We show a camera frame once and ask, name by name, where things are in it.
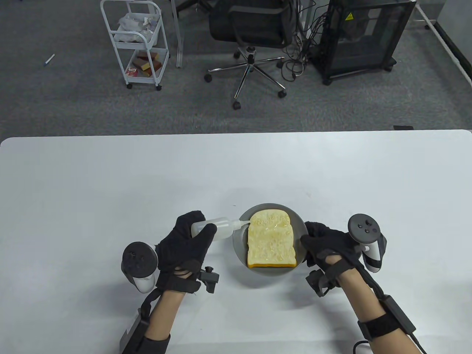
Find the person's right hand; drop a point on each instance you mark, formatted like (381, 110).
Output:
(328, 243)

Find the person's left hand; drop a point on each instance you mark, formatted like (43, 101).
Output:
(180, 250)

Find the translucent white honey bottle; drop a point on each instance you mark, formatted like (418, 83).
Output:
(217, 228)

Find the yellow toast slice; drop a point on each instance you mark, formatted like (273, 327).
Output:
(271, 239)

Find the grey round plate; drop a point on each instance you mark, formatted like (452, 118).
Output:
(239, 247)

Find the person's right forearm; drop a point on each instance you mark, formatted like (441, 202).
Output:
(368, 306)

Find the person's left forearm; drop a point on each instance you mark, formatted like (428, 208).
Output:
(162, 317)

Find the black handheld controller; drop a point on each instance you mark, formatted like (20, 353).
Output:
(140, 261)
(367, 236)

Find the black battery pack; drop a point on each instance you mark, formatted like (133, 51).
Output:
(134, 332)
(400, 313)

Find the black flat floor object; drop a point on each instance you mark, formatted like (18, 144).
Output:
(403, 127)

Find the red yellow snack packets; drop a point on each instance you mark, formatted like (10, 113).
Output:
(145, 64)

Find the white metal desk leg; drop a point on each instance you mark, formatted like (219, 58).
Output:
(179, 44)

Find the black wheeled equipment cabinet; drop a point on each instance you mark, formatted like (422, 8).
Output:
(361, 37)

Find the white rolling cart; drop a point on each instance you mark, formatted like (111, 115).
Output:
(134, 44)

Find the white plastic bags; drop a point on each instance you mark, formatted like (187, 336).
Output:
(129, 25)

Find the black swivel office chair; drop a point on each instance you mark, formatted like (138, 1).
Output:
(250, 25)

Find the white blue marker pen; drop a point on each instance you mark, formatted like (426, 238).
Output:
(49, 60)

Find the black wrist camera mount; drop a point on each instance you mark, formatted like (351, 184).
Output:
(317, 284)
(209, 278)

